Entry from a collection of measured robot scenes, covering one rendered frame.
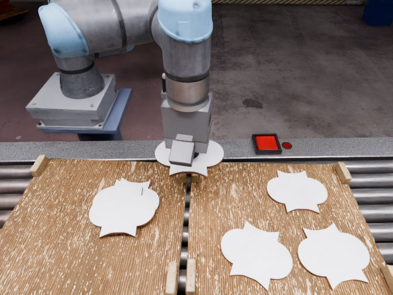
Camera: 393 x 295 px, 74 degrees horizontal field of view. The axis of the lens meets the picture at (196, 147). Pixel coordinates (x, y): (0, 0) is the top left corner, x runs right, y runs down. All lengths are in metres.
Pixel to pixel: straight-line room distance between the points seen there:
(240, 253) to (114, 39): 0.47
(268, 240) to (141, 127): 1.84
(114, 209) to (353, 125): 2.31
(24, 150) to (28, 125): 1.77
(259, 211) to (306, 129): 1.83
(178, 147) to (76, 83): 0.58
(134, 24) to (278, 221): 0.50
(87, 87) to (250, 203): 0.67
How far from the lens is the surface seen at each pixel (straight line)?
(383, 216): 0.81
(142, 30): 0.47
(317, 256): 0.64
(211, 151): 0.57
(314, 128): 2.48
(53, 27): 0.45
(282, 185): 0.71
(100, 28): 0.45
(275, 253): 0.61
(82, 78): 0.99
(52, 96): 1.06
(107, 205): 0.65
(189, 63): 0.40
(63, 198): 0.74
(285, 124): 2.42
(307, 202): 0.70
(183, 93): 0.43
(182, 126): 0.48
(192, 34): 0.39
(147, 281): 0.59
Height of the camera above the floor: 1.49
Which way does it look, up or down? 45 degrees down
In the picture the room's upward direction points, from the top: straight up
